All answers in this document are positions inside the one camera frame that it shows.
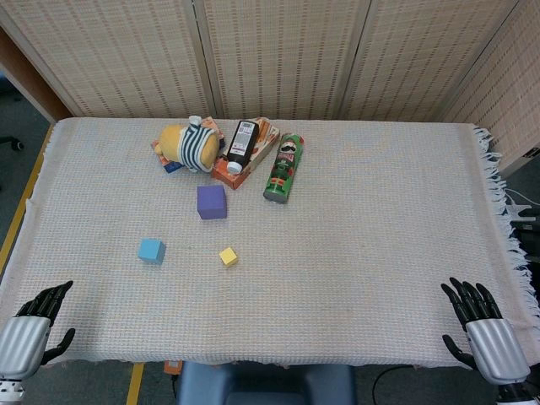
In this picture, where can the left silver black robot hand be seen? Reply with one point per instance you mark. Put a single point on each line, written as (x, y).
(23, 341)

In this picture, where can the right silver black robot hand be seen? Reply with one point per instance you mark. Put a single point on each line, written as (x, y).
(493, 346)

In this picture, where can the medium blue foam cube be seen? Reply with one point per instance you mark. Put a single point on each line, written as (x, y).
(151, 250)

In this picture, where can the small yellow foam cube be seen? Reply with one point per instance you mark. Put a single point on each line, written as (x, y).
(228, 256)

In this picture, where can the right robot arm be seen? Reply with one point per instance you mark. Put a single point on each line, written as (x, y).
(516, 394)

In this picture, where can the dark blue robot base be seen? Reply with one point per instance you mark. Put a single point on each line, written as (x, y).
(261, 384)

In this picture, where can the black equipment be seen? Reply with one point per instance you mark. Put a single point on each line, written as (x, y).
(529, 236)

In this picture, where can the small orange object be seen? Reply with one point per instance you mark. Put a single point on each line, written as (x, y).
(172, 366)

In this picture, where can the white woven tablecloth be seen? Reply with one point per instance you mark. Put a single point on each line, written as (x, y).
(337, 253)

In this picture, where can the black office chair base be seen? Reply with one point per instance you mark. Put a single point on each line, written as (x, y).
(12, 141)

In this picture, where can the large purple foam cube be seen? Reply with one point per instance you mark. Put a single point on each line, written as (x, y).
(211, 200)

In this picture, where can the yellow plush toy striped shirt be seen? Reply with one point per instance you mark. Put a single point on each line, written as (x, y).
(185, 145)

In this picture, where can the brown wooden desk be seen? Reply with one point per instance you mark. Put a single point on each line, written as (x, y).
(25, 80)

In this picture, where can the orange cardboard box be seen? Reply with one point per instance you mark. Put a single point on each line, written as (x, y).
(230, 179)

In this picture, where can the green Pringles can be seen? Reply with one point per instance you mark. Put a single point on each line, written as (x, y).
(282, 169)

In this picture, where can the dark bottle white cap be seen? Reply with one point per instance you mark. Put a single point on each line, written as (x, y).
(241, 143)

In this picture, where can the bamboo folding screen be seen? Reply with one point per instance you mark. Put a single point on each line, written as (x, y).
(295, 55)

